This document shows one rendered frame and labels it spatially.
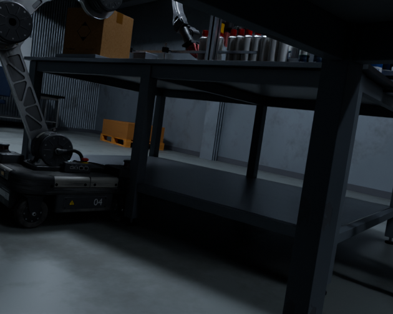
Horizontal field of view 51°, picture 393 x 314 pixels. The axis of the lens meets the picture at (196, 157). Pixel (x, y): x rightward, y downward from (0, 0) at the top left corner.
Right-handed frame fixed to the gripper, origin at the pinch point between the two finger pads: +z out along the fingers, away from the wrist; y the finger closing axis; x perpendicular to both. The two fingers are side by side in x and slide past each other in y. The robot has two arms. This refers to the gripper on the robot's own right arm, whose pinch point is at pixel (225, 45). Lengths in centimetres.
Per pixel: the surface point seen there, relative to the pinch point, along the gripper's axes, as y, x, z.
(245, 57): -19.5, 8.6, 8.6
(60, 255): -10, 101, 102
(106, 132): 459, -314, 80
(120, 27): 51, 34, -3
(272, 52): -34.5, 8.3, 5.6
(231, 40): -8.9, 7.8, -0.9
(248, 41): -19.9, 8.4, 0.1
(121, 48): 51, 31, 8
